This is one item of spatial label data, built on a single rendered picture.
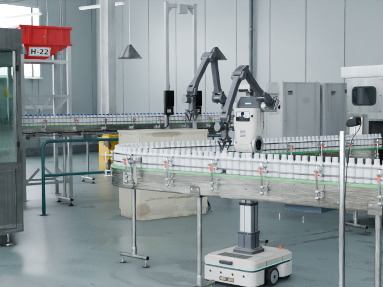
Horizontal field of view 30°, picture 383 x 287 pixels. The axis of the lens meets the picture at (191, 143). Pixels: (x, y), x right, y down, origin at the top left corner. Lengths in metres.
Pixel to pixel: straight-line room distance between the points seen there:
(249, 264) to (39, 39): 6.89
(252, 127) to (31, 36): 6.38
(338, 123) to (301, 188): 7.20
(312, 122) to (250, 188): 6.58
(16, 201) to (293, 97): 5.25
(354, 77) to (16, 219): 4.45
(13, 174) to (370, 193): 4.34
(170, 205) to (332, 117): 3.66
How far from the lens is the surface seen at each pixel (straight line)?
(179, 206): 9.79
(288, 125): 11.47
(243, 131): 6.07
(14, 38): 7.98
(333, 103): 12.12
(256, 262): 5.92
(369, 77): 9.14
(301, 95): 11.65
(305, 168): 5.07
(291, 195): 5.12
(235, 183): 5.37
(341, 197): 4.38
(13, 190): 7.98
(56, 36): 11.92
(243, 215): 6.15
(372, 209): 4.83
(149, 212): 9.55
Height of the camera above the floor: 1.53
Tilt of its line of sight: 3 degrees down
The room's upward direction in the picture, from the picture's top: straight up
